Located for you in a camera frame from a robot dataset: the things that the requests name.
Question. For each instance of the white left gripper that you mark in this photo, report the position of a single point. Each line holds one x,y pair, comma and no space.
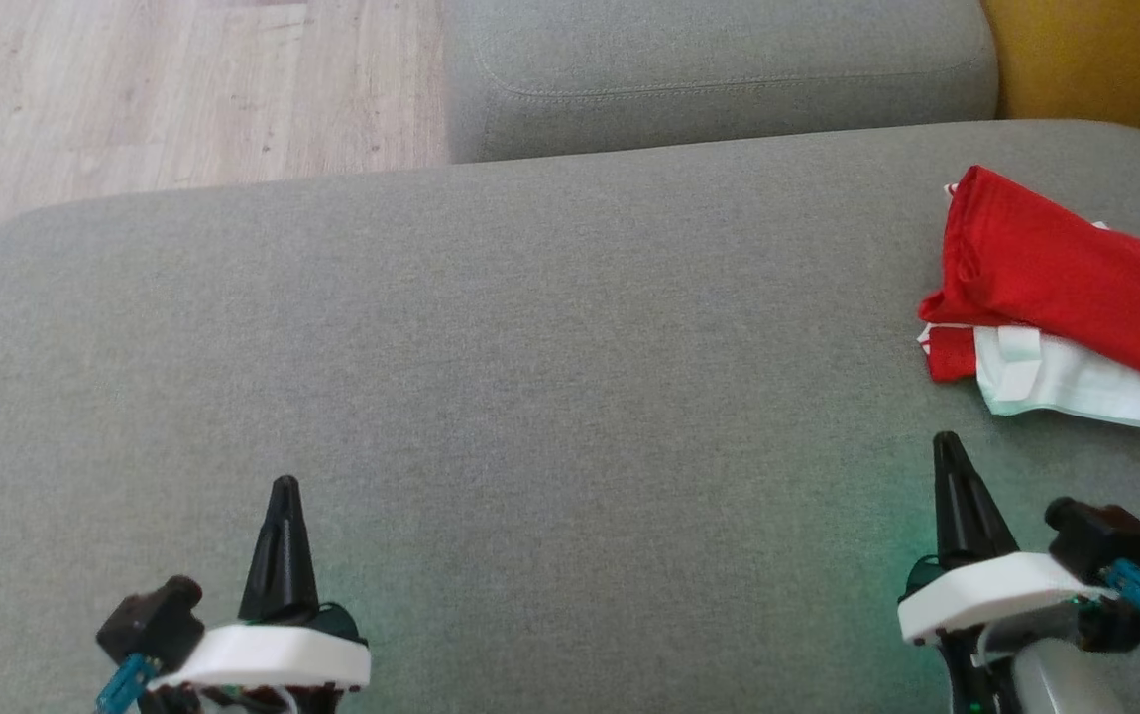
273,659

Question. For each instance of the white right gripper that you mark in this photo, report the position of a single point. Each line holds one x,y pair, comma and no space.
986,595

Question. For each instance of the small red white-trimmed garment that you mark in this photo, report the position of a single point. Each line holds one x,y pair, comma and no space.
1066,382

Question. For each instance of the large red white garment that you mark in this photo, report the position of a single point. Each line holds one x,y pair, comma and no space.
1056,268

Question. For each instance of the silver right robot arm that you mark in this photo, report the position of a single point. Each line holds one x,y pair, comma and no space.
1061,684

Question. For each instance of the long yellow sofa backrest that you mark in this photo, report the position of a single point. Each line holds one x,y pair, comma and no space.
1105,59

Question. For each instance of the large grey sofa seat cushion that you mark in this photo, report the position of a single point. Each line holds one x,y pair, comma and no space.
709,59

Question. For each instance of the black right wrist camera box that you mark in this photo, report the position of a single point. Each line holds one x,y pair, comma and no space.
1100,535

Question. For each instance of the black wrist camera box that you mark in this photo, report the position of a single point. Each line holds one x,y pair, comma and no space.
149,625
1100,535

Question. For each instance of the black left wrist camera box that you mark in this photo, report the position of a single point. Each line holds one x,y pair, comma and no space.
149,625

